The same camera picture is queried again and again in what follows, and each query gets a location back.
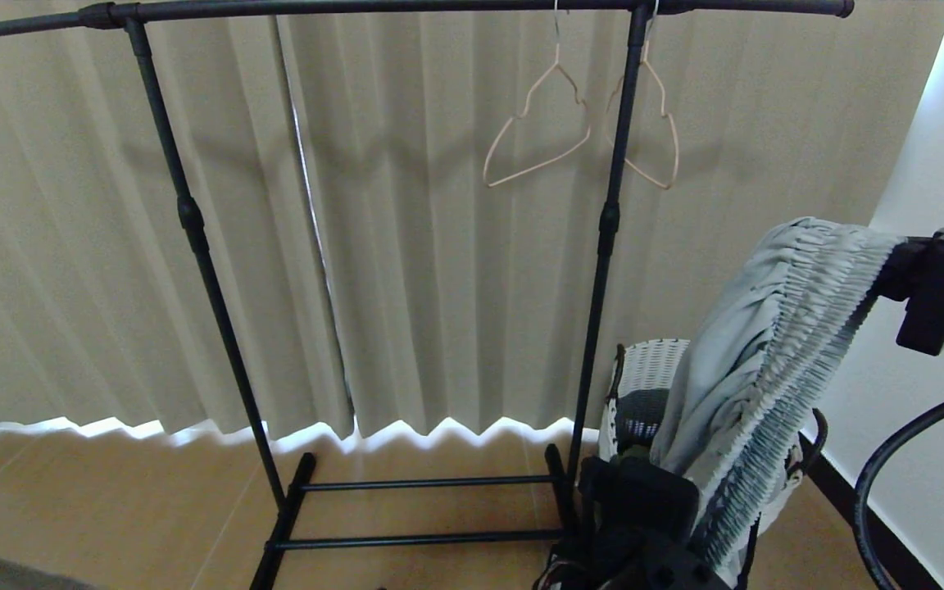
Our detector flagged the pale grey shorts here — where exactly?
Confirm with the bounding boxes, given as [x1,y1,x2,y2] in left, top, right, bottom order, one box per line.
[651,217,907,587]

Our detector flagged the pink clothes hanger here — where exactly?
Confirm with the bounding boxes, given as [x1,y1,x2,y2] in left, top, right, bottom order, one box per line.
[483,0,593,188]
[603,16,680,191]

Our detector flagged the white laundry basket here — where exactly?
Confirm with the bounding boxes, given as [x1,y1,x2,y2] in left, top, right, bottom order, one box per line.
[599,338,829,538]

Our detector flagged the black clothes rack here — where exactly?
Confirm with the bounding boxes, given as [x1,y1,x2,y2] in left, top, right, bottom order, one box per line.
[0,0,854,590]

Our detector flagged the beige curtain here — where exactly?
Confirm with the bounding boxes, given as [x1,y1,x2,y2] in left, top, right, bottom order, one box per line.
[0,0,944,439]

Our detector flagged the black cable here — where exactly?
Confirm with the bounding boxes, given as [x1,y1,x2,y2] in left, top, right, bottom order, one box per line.
[853,377,944,590]

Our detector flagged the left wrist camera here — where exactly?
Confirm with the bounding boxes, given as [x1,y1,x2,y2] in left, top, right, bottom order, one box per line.
[579,456,701,542]

